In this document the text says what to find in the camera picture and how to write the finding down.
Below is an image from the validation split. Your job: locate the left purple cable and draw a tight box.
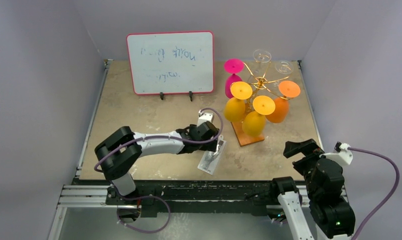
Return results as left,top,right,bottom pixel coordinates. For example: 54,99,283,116
93,107,225,173

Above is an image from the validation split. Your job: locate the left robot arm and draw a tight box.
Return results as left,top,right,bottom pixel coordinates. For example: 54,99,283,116
94,121,221,205

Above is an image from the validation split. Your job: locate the yellow wine glass left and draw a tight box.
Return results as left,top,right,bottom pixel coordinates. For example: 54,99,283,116
224,81,253,122

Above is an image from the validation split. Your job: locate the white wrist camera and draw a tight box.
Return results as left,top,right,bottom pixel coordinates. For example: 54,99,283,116
197,111,215,127
322,142,353,167

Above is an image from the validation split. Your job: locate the clear wine glass right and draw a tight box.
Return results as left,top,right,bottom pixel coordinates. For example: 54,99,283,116
275,60,294,76

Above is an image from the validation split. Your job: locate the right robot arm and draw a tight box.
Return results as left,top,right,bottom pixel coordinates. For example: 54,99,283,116
269,139,356,240

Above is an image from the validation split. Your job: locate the clear wine glass left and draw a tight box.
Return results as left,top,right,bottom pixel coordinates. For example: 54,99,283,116
253,49,272,79

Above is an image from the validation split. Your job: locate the white plastic packaged item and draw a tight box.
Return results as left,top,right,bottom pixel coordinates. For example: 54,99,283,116
197,135,227,175

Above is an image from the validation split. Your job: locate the red framed whiteboard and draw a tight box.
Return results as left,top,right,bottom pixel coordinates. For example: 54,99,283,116
126,31,215,95

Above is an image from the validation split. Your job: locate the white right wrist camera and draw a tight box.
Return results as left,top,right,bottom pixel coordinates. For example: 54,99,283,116
322,142,353,167

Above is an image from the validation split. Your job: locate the yellow wine glass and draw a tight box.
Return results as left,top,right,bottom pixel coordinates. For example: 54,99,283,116
224,81,253,122
242,95,275,137

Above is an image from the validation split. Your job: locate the clear wine glass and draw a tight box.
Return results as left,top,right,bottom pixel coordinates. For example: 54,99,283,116
253,49,272,79
275,60,294,76

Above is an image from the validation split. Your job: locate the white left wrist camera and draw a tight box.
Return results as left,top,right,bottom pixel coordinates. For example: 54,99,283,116
197,111,215,127

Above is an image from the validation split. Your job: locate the black metal base frame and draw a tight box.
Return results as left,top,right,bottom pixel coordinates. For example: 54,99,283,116
56,178,349,220

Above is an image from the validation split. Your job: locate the gold wire wine glass rack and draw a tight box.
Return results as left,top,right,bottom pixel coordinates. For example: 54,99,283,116
224,58,301,147

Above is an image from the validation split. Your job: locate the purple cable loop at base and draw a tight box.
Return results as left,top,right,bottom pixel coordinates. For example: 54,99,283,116
116,193,172,234

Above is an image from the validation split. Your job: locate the pink wine glass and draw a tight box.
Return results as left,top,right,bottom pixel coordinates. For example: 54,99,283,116
224,58,244,99

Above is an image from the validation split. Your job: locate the orange wine glass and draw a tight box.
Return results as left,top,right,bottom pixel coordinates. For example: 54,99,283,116
266,80,301,124

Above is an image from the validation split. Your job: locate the yellow wine glass front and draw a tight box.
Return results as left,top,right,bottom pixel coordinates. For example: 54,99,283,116
242,95,275,137

